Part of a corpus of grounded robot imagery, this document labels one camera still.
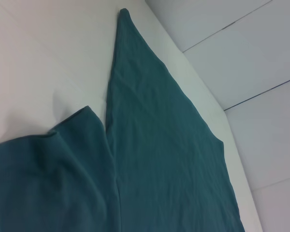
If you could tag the teal blue shirt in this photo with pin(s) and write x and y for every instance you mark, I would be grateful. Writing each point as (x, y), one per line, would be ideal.
(159, 145)

